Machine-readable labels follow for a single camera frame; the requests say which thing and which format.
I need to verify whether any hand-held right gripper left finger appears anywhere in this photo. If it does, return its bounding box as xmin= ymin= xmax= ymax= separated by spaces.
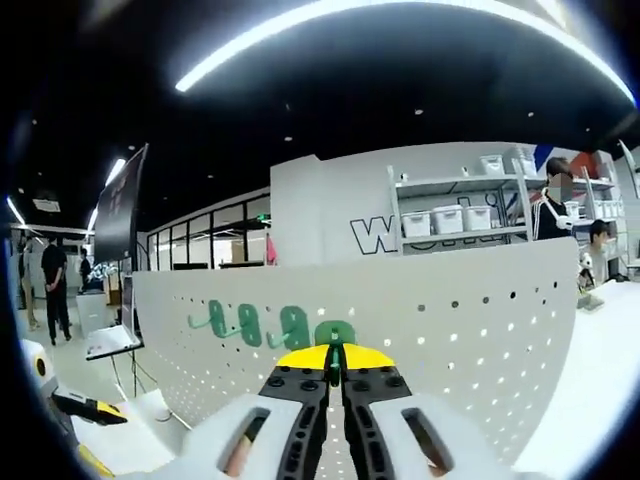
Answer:
xmin=169 ymin=344 xmax=332 ymax=480

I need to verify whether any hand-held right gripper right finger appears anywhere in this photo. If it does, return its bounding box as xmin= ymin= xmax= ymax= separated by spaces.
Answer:
xmin=339 ymin=343 xmax=521 ymax=480

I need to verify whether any green hook assembly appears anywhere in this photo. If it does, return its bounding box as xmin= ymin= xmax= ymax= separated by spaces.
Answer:
xmin=267 ymin=304 xmax=314 ymax=351
xmin=223 ymin=302 xmax=265 ymax=349
xmin=188 ymin=298 xmax=231 ymax=341
xmin=313 ymin=319 xmax=357 ymax=387

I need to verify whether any white perforated mounting plate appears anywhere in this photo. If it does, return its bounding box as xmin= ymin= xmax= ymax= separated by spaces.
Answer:
xmin=130 ymin=235 xmax=581 ymax=480

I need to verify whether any large black display screen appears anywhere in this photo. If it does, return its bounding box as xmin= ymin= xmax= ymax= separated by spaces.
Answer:
xmin=93 ymin=143 xmax=150 ymax=264

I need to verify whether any black framed glass partition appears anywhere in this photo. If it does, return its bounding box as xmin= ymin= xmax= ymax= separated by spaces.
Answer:
xmin=147 ymin=187 xmax=274 ymax=271

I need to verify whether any metal shelf with white bins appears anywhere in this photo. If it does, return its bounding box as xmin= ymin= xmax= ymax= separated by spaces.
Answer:
xmin=401 ymin=144 xmax=626 ymax=239

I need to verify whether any grey metal storage rack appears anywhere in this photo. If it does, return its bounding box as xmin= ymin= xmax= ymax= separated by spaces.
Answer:
xmin=579 ymin=149 xmax=631 ymax=236
xmin=387 ymin=164 xmax=534 ymax=254

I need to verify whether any white pedestal box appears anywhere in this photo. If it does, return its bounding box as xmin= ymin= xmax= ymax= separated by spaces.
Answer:
xmin=74 ymin=292 xmax=109 ymax=336

